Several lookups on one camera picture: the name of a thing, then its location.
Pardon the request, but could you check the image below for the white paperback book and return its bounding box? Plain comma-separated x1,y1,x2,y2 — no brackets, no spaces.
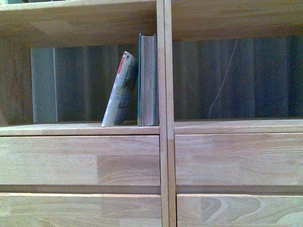
101,52,138,127

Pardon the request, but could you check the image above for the right wooden shelf cabinet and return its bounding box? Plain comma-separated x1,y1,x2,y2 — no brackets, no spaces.
164,0,303,227

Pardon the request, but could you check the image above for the wooden shelf cabinet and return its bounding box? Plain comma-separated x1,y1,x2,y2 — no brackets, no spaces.
164,0,303,227
0,0,170,227

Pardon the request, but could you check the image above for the left wooden shelf cabinet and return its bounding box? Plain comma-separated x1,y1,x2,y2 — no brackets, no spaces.
0,0,170,227

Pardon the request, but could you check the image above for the green hardcover book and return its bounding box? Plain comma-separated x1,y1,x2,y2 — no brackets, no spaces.
137,33,159,127

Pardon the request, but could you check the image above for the upper left wooden drawer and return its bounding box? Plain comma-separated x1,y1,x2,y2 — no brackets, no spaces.
0,136,160,186

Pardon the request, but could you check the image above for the wooden drawer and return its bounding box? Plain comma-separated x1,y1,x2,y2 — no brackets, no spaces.
177,194,303,227
0,193,162,227
175,133,303,186
0,136,160,186

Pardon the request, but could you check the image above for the lower right wooden drawer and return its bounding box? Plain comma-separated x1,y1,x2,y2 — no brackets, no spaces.
177,194,303,227

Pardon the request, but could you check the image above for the upper right wooden drawer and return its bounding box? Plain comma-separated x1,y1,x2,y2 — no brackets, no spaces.
175,133,303,186

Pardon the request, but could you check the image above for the lower left wooden drawer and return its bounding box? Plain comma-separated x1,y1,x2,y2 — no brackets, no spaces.
0,193,162,227

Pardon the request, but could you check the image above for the thin grey hanging cable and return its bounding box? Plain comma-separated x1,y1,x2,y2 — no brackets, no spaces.
208,39,238,119

